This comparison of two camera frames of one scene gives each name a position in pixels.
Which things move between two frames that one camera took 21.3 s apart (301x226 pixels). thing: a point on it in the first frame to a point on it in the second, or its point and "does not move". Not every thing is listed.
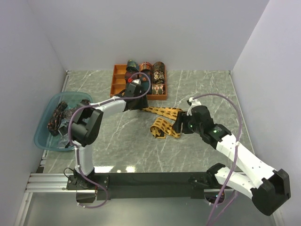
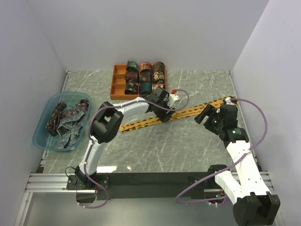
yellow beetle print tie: (162, 128) to (230, 100)
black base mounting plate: (154, 185) does not move
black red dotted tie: (54, 122) does not move
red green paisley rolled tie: (157, 89) does not move
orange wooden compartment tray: (118, 86) does not move
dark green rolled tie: (132, 66) does not move
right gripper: (182, 117) to (211, 111)
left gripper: (144, 103) to (163, 117)
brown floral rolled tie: (158, 77) does not move
